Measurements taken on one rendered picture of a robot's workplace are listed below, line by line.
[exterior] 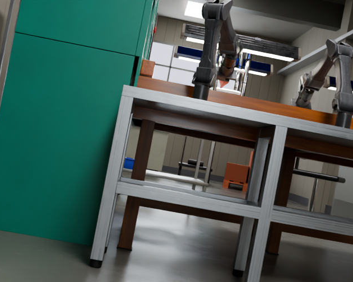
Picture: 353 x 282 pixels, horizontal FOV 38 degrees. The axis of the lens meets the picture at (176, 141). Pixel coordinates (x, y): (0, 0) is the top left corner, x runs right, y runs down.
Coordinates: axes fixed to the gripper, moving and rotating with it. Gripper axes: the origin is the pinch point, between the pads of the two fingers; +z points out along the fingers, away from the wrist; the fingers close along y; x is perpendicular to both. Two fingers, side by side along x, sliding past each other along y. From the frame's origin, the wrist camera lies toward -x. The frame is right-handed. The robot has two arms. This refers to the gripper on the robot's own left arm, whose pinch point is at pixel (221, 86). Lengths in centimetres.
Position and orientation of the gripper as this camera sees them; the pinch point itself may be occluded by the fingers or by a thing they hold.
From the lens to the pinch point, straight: 247.3
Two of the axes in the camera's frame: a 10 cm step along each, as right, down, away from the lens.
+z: -1.7, 6.4, 7.5
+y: -9.8, -1.9, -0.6
